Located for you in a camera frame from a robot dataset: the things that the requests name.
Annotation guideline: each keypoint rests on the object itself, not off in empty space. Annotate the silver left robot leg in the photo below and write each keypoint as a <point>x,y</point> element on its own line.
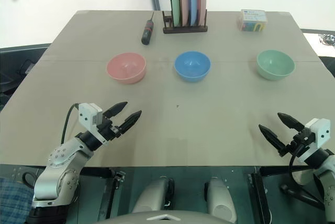
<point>154,195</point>

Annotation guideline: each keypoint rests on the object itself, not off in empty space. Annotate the silver robot leg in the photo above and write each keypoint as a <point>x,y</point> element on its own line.
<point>154,195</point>
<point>221,199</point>

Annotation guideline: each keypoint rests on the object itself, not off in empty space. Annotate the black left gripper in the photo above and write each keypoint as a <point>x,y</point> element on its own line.
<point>109,128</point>

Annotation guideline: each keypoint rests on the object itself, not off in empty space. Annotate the blue bowl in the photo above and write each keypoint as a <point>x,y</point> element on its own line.
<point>192,66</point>

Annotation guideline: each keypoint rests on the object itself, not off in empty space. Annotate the dark wooden plate rack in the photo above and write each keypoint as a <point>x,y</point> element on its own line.
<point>184,29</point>

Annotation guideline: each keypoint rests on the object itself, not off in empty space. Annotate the pink bowl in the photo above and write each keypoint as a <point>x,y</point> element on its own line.
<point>126,68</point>

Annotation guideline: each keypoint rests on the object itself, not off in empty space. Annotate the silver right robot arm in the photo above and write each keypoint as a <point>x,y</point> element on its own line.
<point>325,171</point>

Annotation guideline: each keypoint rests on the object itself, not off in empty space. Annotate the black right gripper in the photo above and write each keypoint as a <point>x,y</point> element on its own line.
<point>298,141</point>

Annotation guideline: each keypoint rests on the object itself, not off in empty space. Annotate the blue checked cloth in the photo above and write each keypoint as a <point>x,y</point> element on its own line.
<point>13,200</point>

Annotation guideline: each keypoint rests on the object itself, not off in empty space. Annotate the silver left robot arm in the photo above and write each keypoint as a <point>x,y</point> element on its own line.
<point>58,167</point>

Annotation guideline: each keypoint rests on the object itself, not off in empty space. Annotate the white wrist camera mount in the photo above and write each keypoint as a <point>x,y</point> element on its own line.
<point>317,135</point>
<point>89,116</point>

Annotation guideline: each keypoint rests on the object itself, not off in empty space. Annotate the black red screwdriver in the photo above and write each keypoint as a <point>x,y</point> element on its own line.
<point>147,33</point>

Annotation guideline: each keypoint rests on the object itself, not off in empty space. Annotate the silver robot torso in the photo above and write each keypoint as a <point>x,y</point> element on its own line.
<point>162,217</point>

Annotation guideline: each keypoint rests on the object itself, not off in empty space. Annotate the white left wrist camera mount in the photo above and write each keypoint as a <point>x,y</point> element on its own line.
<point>89,116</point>

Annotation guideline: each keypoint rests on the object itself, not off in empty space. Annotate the clear box of coloured items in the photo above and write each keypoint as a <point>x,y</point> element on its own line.
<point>252,20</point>

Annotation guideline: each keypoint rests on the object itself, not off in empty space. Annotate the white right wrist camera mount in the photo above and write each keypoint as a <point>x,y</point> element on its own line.
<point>317,135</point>

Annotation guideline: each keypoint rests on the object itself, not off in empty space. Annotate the silver right robot leg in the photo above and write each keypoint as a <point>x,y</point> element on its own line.
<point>221,199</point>

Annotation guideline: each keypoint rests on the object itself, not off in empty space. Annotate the green bowl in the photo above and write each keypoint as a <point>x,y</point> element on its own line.
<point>275,64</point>

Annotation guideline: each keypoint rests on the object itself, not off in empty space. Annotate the black table frame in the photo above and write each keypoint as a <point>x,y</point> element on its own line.
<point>257,195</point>

